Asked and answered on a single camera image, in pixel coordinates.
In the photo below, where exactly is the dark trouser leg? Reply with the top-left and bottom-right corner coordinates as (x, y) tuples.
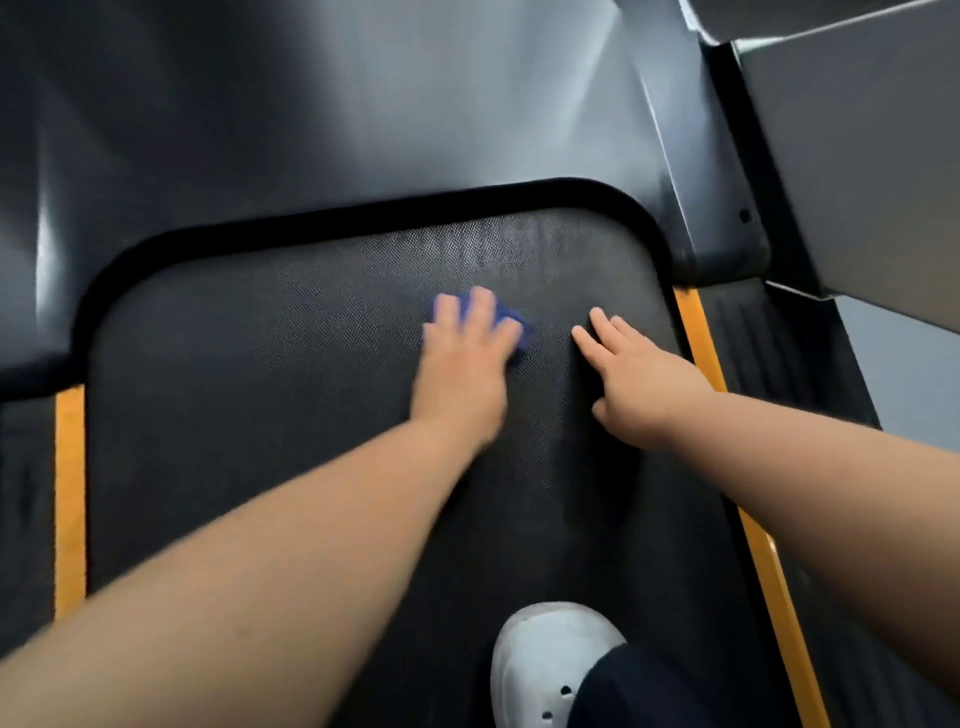
(567, 642), (725, 728)

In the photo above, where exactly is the dark grey treadmill motor cover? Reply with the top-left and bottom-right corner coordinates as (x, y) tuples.
(0, 0), (774, 402)

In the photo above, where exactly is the person's left hand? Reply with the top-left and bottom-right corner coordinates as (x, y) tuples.
(408, 286), (525, 456)

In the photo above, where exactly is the black treadmill belt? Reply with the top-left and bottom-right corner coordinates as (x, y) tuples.
(84, 208), (800, 728)

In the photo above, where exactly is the grey treadmill upright post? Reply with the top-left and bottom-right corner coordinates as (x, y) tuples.
(678, 0), (960, 336)

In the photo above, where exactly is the white shoe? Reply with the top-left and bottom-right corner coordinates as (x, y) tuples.
(489, 601), (628, 728)

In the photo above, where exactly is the person's right forearm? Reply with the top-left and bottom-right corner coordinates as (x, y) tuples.
(671, 388), (960, 706)

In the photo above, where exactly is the blue cleaning cloth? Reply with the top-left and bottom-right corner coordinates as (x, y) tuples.
(433, 291), (535, 354)

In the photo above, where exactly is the person's left forearm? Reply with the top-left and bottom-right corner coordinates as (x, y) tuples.
(0, 416), (485, 728)

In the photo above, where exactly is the person's right hand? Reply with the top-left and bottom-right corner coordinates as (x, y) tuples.
(571, 306), (717, 452)

